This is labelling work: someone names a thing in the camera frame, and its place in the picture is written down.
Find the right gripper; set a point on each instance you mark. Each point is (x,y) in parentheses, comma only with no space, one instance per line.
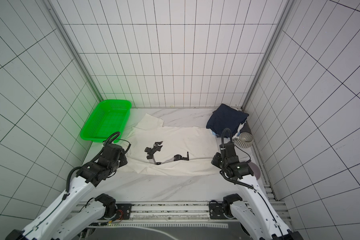
(228,150)

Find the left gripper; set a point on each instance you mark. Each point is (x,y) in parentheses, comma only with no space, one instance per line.
(115,151)

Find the green plastic basket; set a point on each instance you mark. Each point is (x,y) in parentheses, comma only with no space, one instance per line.
(109,116)

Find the white t shirt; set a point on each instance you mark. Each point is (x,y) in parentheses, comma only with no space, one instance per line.
(170,151)

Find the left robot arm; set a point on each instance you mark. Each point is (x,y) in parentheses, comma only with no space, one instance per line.
(53,224)

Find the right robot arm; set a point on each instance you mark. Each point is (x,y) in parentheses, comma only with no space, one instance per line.
(254,211)

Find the folded light blue shirt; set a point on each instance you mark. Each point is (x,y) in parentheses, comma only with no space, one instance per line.
(239,130)

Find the ribbed white cup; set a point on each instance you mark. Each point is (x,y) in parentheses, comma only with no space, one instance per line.
(244,140)

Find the grey round dish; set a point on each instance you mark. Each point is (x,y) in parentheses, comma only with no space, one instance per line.
(256,170)

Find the folded navy t shirt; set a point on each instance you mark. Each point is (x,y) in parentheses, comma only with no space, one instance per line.
(226,117)

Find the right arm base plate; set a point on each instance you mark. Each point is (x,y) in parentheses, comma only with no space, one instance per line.
(222,210)

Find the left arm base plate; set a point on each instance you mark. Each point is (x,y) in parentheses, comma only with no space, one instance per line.
(117,212)

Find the aluminium mounting rail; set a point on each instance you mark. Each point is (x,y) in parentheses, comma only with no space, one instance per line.
(165,215)

